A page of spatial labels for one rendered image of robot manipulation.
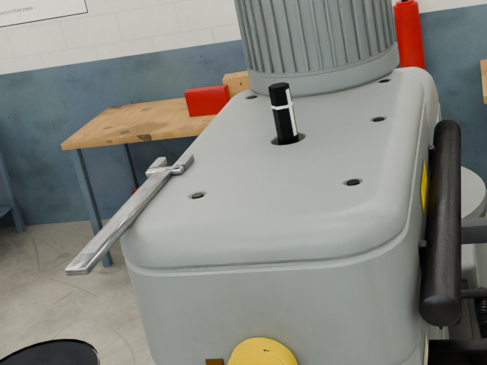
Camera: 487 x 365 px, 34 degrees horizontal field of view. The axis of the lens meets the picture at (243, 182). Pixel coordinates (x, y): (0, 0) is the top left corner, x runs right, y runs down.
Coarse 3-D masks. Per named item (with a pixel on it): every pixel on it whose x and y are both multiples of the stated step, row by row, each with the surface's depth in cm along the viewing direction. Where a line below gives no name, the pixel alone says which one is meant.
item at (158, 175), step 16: (160, 160) 83; (192, 160) 82; (160, 176) 78; (144, 192) 74; (128, 208) 71; (144, 208) 72; (112, 224) 68; (128, 224) 69; (96, 240) 66; (112, 240) 66; (80, 256) 63; (96, 256) 63; (80, 272) 61
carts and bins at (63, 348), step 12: (24, 348) 311; (36, 348) 312; (48, 348) 313; (60, 348) 313; (72, 348) 311; (84, 348) 307; (0, 360) 306; (12, 360) 309; (24, 360) 311; (36, 360) 313; (48, 360) 314; (60, 360) 314; (72, 360) 313; (84, 360) 310; (96, 360) 301
